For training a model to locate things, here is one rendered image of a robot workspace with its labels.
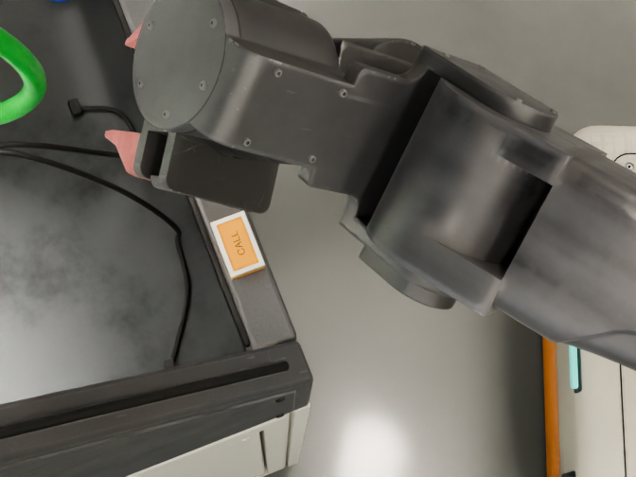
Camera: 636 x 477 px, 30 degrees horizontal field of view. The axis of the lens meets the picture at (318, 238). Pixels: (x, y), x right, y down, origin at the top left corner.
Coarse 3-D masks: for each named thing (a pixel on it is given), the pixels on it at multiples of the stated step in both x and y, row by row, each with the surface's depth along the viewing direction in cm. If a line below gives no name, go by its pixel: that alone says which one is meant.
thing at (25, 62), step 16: (0, 32) 66; (0, 48) 67; (16, 48) 68; (16, 64) 69; (32, 64) 70; (32, 80) 71; (16, 96) 76; (32, 96) 73; (0, 112) 77; (16, 112) 76
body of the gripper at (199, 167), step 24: (264, 0) 57; (168, 144) 55; (192, 144) 55; (216, 144) 55; (168, 168) 54; (192, 168) 55; (216, 168) 56; (240, 168) 57; (264, 168) 58; (192, 192) 55; (216, 192) 56; (240, 192) 57; (264, 192) 58
